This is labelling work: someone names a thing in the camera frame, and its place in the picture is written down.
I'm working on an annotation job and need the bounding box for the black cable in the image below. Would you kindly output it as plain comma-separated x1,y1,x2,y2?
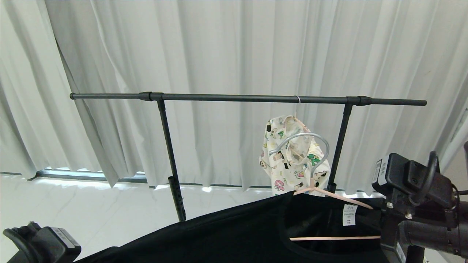
3,226,35,263
409,151,440,206

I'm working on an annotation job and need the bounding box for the cream printed garment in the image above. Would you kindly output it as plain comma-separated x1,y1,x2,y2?
260,115,331,198

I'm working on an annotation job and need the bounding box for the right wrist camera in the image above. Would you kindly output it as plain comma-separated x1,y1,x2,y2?
372,153,458,220

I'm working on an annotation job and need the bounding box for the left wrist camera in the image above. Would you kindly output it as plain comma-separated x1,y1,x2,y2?
27,222,82,263

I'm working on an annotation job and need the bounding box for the black garment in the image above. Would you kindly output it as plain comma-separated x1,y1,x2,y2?
75,191,391,263

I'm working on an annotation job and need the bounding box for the window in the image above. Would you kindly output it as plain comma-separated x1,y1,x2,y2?
37,167,148,184

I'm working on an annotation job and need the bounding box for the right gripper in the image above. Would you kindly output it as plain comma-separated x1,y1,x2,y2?
380,210,468,263

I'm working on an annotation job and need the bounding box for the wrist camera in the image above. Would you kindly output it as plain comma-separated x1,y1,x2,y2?
27,222,82,263
372,153,458,220

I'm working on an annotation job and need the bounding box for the black clothes rack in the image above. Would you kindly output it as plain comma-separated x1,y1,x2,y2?
69,92,427,222

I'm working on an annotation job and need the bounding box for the white curtain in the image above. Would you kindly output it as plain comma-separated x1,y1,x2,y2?
0,0,119,187
46,0,468,196

